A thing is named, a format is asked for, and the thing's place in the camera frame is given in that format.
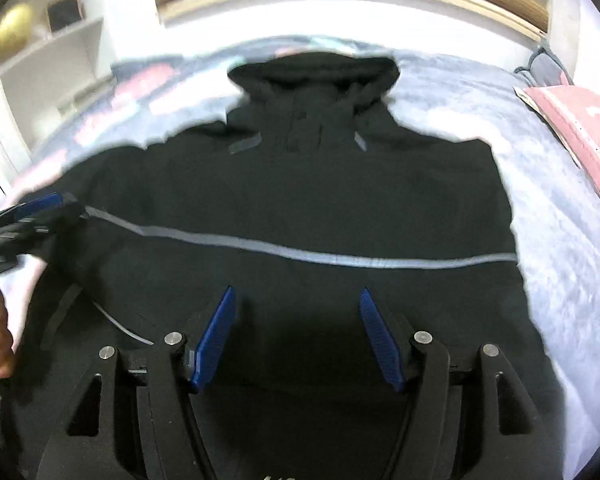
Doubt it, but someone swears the white wall bookshelf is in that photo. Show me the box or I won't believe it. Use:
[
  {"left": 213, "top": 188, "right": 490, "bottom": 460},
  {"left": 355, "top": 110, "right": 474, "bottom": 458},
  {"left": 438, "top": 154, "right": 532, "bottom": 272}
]
[{"left": 0, "top": 0, "right": 104, "bottom": 150}]

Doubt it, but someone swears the pink pillow with elephant print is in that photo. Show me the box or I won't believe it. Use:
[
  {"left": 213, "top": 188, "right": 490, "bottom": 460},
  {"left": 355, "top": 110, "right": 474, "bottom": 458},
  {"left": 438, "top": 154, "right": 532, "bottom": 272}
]
[{"left": 515, "top": 84, "right": 600, "bottom": 198}]

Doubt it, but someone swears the black picture frame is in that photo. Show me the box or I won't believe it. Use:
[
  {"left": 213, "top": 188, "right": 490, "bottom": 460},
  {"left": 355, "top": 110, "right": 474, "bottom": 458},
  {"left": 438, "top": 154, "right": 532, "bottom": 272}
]
[{"left": 46, "top": 0, "right": 82, "bottom": 32}]

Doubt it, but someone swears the grey floral bed sheet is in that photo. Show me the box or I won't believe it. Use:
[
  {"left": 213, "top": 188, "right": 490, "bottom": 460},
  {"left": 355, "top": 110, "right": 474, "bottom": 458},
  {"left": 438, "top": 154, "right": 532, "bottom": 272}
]
[{"left": 7, "top": 36, "right": 600, "bottom": 479}]

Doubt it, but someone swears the grey pillow behind pink pillow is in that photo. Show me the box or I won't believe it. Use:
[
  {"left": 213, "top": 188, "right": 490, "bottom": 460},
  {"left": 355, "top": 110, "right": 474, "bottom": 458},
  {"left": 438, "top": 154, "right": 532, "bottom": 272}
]
[{"left": 514, "top": 46, "right": 573, "bottom": 87}]

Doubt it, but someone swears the black jacket with reflective stripe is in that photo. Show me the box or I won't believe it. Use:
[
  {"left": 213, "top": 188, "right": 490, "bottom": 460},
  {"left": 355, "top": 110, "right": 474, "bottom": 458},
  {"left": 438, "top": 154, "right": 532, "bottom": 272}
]
[{"left": 0, "top": 53, "right": 564, "bottom": 479}]

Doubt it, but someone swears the yellow globe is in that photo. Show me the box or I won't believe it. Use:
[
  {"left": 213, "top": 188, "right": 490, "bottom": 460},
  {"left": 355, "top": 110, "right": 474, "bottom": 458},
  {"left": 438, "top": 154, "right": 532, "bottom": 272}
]
[{"left": 0, "top": 3, "right": 34, "bottom": 52}]

